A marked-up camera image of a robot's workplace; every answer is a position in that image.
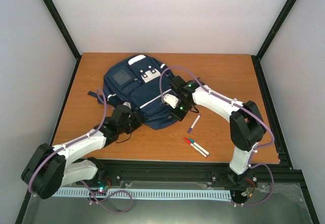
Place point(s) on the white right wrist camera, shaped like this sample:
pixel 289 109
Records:
pixel 171 100

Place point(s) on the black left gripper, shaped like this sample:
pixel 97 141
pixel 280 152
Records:
pixel 138 123

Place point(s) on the navy blue backpack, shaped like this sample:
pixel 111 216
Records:
pixel 139 82

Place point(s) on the red cap whiteboard marker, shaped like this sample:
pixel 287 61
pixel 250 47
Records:
pixel 192 145

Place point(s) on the light blue slotted cable duct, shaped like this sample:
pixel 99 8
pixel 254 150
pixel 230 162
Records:
pixel 144 194

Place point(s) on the purple cap whiteboard marker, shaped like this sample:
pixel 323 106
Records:
pixel 193 124

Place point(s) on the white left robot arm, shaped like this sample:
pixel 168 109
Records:
pixel 52 167

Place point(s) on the green cap whiteboard marker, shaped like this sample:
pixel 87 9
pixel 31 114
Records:
pixel 199 147

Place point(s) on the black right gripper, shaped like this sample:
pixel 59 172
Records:
pixel 179 116

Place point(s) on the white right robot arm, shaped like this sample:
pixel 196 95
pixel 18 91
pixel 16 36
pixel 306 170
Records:
pixel 246 124

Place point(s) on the black aluminium frame rail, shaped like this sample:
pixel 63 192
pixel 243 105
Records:
pixel 116 172

